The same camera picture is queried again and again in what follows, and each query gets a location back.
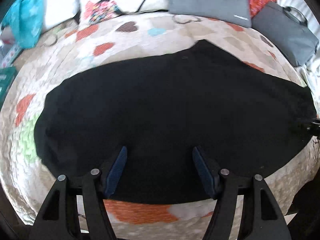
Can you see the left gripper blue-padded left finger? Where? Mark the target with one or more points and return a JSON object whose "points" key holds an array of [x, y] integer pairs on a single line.
{"points": [[58, 216]]}

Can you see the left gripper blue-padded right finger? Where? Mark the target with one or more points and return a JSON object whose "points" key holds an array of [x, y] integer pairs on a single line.
{"points": [[261, 215]]}

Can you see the black pants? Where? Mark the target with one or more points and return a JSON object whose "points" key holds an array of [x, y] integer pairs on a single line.
{"points": [[161, 107]]}

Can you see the heart-patterned quilt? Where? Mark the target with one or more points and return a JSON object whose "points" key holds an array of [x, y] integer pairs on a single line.
{"points": [[59, 55]]}

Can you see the dark grey laptop bag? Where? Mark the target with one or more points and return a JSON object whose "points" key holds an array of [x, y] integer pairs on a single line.
{"points": [[287, 28]]}

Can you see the light grey IPASON laptop bag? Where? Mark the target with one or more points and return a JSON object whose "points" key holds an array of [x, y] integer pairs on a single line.
{"points": [[232, 11]]}

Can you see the teal star scarf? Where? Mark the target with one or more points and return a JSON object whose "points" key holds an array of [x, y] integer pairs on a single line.
{"points": [[25, 19]]}

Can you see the plain white pillow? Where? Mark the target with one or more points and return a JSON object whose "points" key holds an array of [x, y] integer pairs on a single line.
{"points": [[58, 11]]}

